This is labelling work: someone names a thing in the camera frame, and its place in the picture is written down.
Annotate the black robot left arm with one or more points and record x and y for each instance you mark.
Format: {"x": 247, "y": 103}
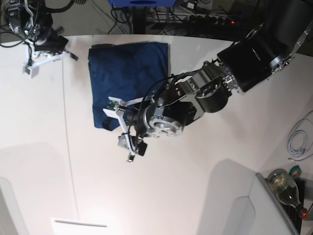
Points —
{"x": 171, "y": 104}

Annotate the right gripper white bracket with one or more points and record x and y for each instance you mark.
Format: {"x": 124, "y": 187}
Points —
{"x": 48, "y": 47}

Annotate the green tape roll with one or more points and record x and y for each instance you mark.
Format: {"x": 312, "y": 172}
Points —
{"x": 295, "y": 172}

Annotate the black table leg post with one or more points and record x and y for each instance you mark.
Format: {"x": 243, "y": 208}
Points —
{"x": 139, "y": 20}

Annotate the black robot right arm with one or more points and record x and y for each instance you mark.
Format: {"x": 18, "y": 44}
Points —
{"x": 32, "y": 23}

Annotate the blue plastic crate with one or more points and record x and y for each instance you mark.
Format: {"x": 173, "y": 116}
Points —
{"x": 142, "y": 3}

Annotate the clear glass bottle red cap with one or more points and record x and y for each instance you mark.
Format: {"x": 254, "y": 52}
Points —
{"x": 286, "y": 191}

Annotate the black power strip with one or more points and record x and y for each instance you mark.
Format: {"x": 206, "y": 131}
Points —
{"x": 215, "y": 19}

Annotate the dark blue t-shirt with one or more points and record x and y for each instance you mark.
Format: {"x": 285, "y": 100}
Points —
{"x": 123, "y": 71}

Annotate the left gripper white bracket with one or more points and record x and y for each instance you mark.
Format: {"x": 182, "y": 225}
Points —
{"x": 132, "y": 117}

